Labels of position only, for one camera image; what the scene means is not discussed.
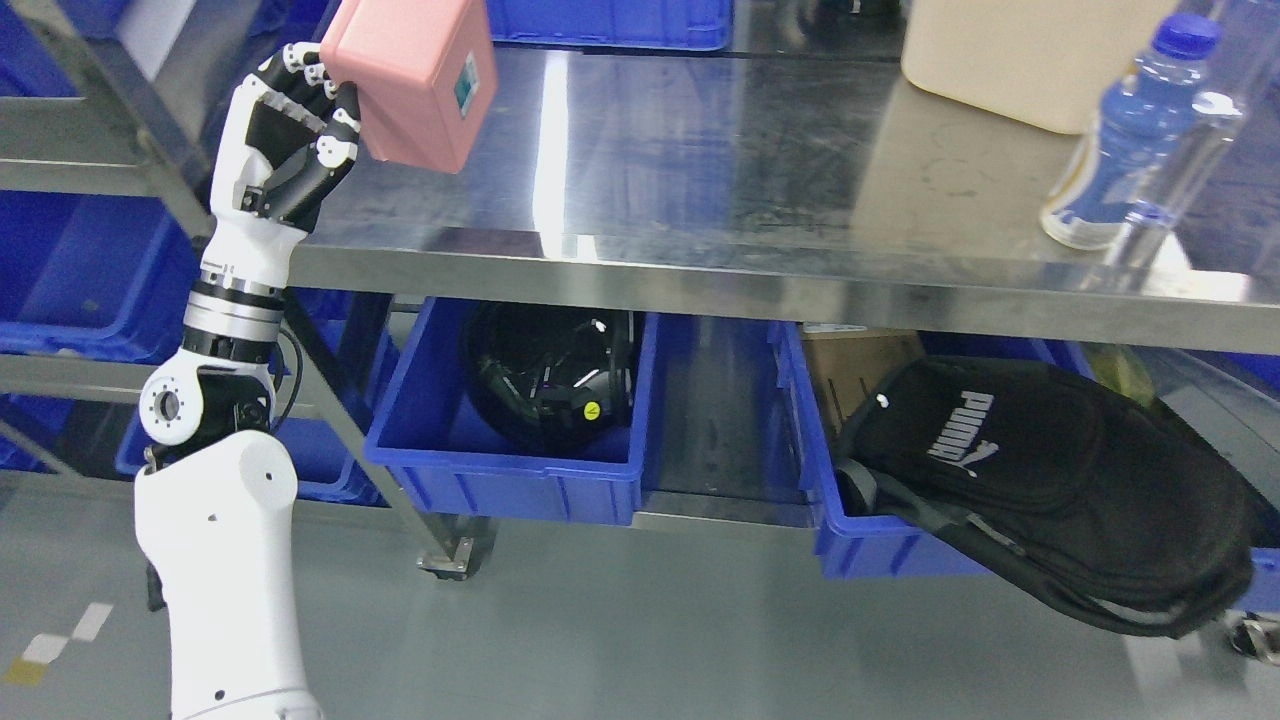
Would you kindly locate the clear plastic bottle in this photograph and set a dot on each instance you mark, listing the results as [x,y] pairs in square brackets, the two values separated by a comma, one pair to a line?
[1243,72]

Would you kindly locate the blue drink bottle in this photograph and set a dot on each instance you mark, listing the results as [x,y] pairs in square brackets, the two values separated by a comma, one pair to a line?
[1141,118]

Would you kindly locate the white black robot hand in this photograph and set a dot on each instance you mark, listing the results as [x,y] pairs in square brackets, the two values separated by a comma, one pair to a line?
[290,137]

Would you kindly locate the blue crate with helmet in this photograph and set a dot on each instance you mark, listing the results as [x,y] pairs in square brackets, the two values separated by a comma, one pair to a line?
[447,459]

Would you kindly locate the blue crate with backpack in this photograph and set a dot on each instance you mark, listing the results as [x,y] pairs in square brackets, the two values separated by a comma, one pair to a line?
[852,542]

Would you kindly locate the stainless steel table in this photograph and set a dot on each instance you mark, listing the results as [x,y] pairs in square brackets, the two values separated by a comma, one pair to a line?
[786,187]

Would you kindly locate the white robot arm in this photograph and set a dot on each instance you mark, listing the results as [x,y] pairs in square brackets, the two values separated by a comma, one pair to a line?
[213,511]

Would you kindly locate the blue crate far left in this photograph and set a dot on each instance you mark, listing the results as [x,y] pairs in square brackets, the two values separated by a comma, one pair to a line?
[102,277]

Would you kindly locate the cardboard box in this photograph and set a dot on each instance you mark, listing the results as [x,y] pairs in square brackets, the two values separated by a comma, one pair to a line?
[846,362]

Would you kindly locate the pink plastic storage box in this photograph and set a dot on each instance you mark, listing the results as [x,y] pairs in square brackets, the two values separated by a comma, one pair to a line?
[425,72]

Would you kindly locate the black Puma backpack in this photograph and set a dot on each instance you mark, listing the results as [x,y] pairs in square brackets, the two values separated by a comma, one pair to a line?
[1101,508]

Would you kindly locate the black helmet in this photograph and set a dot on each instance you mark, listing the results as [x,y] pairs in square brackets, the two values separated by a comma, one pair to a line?
[552,379]

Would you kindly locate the blue crate top left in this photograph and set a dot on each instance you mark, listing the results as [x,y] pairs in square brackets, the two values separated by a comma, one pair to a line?
[695,26]

